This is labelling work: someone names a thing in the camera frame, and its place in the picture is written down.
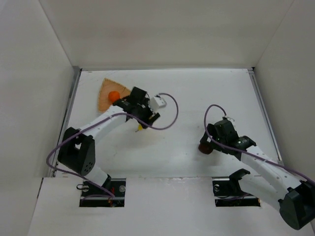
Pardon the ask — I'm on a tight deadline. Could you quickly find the right aluminium table rail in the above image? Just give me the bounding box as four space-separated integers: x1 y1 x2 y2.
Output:
248 67 284 165

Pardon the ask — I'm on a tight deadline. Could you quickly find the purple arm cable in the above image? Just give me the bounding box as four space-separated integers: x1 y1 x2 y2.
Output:
204 104 315 186
46 92 179 205

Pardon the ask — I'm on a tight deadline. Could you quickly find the woven orange fruit basket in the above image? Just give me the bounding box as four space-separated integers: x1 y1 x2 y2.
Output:
97 78 131 113

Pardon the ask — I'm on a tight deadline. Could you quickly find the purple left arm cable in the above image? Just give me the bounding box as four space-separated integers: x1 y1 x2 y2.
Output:
46 92 179 205

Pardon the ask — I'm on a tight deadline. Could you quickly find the orange fake orange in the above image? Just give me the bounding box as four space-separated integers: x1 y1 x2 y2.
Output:
108 90 121 103

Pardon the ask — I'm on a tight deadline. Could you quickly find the aluminium table edge rail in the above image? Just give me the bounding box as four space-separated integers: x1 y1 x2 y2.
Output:
48 66 82 177

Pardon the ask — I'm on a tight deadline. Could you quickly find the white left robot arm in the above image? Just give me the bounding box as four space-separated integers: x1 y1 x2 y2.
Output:
58 87 153 189

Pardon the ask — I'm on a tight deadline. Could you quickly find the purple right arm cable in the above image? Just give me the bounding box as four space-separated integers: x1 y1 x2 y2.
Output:
204 104 315 186

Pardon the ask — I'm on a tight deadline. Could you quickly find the dark red fake apple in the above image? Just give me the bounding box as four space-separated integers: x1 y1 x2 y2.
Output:
198 143 213 155

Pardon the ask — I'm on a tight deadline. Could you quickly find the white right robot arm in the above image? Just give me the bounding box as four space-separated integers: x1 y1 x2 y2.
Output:
198 117 315 230

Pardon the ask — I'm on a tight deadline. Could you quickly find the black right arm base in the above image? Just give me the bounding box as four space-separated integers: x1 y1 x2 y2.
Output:
212 169 261 207

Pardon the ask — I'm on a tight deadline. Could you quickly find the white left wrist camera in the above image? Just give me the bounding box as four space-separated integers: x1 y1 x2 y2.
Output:
149 95 167 112

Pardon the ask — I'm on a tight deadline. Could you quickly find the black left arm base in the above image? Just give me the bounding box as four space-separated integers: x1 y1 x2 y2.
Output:
76 178 126 208

